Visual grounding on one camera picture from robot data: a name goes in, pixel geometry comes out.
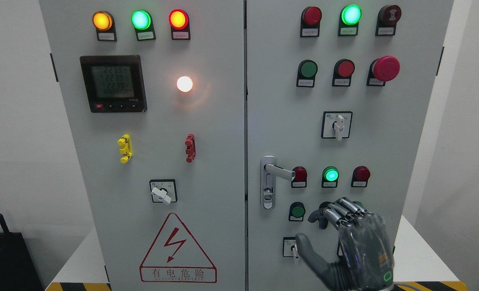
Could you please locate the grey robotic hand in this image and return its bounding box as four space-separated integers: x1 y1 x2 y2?
295 197 395 291

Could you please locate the silver cabinet door handle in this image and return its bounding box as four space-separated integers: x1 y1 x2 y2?
260 155 296 210

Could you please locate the grey right cabinet door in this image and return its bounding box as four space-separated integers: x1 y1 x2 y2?
246 0 454 291

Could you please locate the grey cabinet door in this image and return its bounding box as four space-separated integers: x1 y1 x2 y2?
246 0 454 291
39 0 245 291

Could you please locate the grey left cabinet door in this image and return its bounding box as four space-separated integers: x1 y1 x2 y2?
39 0 245 291

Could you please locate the red indicator lamp middle right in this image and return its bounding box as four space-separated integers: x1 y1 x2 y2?
351 166 371 188

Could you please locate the green indicator lamp middle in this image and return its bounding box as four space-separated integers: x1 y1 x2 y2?
321 166 339 188

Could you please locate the green indicator lamp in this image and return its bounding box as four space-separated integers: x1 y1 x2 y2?
338 4 362 37
131 10 156 41
321 166 339 188

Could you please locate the red indicator lamp middle left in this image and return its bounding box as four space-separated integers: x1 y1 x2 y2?
291 166 307 188

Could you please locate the red electric hazard warning sticker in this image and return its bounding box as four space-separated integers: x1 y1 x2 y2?
139 213 217 283

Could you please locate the red push button upper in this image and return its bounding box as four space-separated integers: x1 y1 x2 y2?
332 59 355 87

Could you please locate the red emergency stop button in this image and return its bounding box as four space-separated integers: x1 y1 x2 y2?
367 55 401 86

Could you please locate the green push button upper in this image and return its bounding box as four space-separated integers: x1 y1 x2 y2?
296 59 318 88

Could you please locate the red terminal connector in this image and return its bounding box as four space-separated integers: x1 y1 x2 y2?
185 134 196 163

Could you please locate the dark red buzzer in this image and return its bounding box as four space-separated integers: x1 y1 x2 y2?
375 5 402 36

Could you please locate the green indicator lamp top right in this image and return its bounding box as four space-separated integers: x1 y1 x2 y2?
338 4 362 37

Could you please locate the red indicator lamp top right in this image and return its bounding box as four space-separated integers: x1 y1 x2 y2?
299 6 322 38

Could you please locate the white glowing indicator lamp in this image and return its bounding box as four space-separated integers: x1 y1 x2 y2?
176 76 193 93

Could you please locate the yellow terminal connector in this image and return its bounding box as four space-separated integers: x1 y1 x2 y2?
117 134 133 164

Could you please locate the white platform with hazard stripes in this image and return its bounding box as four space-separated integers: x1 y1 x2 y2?
46 217 467 291

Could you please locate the red lit indicator lamp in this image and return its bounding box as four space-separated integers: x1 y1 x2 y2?
169 9 191 40

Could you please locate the black digital power meter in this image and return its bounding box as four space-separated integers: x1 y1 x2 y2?
79 55 147 113

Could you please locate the green indicator lamp top left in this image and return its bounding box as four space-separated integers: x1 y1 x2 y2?
131 10 156 41

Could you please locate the black cabinet at left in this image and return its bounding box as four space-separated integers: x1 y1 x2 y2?
0 213 43 291

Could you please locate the amber indicator lamp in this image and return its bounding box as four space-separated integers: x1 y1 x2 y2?
92 11 117 41

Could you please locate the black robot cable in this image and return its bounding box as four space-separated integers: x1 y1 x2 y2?
394 282 426 291

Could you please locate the white selector switch lower right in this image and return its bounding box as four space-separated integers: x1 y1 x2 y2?
282 236 299 265

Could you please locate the white selector switch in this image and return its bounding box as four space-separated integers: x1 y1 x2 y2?
321 111 353 141
282 236 299 265

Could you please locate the white selector switch upper right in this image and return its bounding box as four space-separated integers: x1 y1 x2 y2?
321 111 353 141

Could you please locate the white selector switch left door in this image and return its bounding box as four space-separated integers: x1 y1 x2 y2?
149 179 177 205

